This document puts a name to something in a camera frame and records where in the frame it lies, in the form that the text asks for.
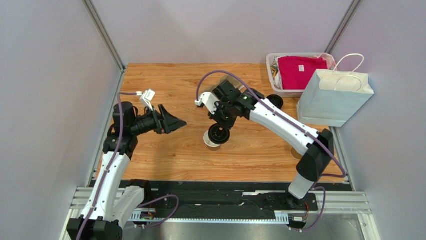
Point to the stack of black lids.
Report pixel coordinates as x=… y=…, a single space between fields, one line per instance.
x=276 y=100

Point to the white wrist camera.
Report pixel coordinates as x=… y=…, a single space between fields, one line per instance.
x=145 y=97
x=208 y=100

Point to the cardboard cup carrier tray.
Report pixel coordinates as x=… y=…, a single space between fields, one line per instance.
x=235 y=83

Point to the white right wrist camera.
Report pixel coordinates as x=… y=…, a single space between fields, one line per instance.
x=208 y=100

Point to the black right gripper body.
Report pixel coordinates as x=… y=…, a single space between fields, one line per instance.
x=225 y=119

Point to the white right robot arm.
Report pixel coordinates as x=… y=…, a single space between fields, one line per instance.
x=316 y=147

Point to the stack of paper cups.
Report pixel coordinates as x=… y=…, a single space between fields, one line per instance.
x=295 y=154

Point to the light blue paper bag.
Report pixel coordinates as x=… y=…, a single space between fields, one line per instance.
x=332 y=97

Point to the pink folded cloth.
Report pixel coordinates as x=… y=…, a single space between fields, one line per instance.
x=297 y=71

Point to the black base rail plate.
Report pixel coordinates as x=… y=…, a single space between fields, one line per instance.
x=224 y=200

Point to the aluminium corner post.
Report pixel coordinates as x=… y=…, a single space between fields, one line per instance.
x=342 y=26
x=97 y=20

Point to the black cup lid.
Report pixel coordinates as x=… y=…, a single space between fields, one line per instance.
x=218 y=135

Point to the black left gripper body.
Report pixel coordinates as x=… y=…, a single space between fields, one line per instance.
x=159 y=129

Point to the white plastic basket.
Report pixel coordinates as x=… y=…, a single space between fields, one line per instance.
x=275 y=77

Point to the right aluminium corner post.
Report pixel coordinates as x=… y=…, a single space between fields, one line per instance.
x=342 y=26

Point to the single paper cup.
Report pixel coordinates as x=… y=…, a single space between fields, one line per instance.
x=210 y=144

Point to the left aluminium corner post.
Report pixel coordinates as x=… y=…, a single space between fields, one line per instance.
x=97 y=20

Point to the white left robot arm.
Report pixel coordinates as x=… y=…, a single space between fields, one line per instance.
x=104 y=217

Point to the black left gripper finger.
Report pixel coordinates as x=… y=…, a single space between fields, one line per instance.
x=167 y=117
x=170 y=127

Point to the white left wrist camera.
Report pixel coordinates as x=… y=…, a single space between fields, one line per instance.
x=145 y=97

